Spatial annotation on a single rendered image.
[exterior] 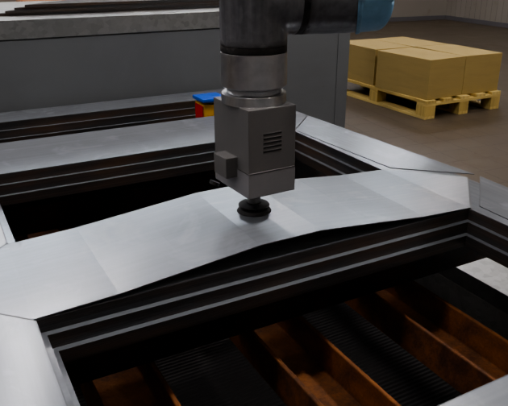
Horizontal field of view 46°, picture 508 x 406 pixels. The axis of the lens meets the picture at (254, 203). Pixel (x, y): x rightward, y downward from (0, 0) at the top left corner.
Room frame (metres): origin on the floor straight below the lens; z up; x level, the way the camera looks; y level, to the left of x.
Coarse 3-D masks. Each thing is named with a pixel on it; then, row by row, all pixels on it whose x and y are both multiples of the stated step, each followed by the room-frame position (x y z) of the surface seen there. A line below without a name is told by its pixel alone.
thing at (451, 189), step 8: (400, 176) 0.87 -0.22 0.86; (408, 176) 0.87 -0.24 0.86; (416, 176) 0.87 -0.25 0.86; (424, 176) 0.87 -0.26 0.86; (432, 176) 0.87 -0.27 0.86; (440, 176) 0.87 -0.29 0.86; (424, 184) 0.83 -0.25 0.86; (432, 184) 0.83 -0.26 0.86; (440, 184) 0.83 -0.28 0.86; (448, 184) 0.83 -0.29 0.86; (456, 184) 0.83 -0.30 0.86; (440, 192) 0.80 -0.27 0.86; (448, 192) 0.80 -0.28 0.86; (456, 192) 0.80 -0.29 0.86; (464, 192) 0.80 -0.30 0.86; (456, 200) 0.77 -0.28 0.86; (464, 200) 0.77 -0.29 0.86
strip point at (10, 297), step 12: (0, 252) 0.61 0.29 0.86; (0, 264) 0.58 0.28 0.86; (12, 264) 0.58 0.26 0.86; (0, 276) 0.56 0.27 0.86; (12, 276) 0.56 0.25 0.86; (0, 288) 0.53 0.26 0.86; (12, 288) 0.53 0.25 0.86; (0, 300) 0.51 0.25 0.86; (12, 300) 0.51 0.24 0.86; (24, 300) 0.51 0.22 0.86; (0, 312) 0.49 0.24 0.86; (12, 312) 0.49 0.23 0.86; (24, 312) 0.49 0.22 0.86
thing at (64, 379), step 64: (0, 128) 1.19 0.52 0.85; (64, 128) 1.25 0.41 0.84; (0, 192) 0.87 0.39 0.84; (64, 192) 0.91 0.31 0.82; (256, 256) 0.60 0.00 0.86; (320, 256) 0.63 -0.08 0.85; (384, 256) 0.66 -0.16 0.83; (64, 320) 0.49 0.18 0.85; (128, 320) 0.51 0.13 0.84; (192, 320) 0.54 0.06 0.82; (64, 384) 0.40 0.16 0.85
